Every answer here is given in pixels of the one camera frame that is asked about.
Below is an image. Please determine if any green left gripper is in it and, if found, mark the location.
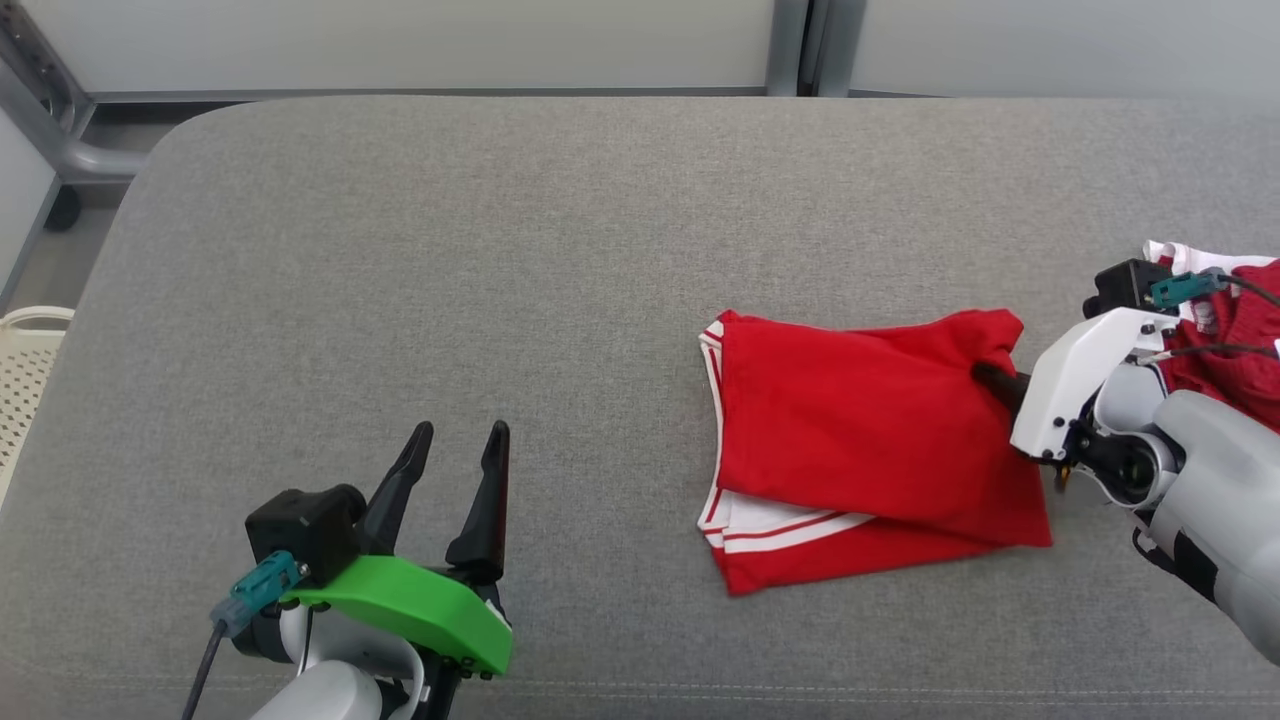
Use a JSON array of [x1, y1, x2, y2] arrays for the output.
[[283, 421, 514, 678]]

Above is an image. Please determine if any grey fabric sofa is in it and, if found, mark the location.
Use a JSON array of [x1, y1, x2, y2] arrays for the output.
[[0, 95, 1280, 720]]

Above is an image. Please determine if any grey metal tube frame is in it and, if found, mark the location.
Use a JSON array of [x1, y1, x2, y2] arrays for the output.
[[0, 0, 151, 191]]

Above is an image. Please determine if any grey partition post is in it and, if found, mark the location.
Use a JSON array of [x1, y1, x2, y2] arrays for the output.
[[765, 0, 869, 98]]

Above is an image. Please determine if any white perforated laundry basket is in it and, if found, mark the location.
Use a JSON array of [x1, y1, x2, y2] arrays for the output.
[[0, 305, 76, 501]]

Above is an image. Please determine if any red Bulls 23 jersey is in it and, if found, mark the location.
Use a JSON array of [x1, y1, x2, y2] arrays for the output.
[[698, 308, 1053, 598]]

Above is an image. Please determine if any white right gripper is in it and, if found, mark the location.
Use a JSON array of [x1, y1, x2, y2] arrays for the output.
[[972, 307, 1181, 463]]

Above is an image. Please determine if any black cable teal plug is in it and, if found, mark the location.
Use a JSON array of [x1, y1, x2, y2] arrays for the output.
[[1150, 268, 1280, 309], [180, 550, 306, 720]]

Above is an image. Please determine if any red shorts white trim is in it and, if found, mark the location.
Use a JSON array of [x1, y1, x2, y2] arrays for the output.
[[1145, 240, 1280, 433]]

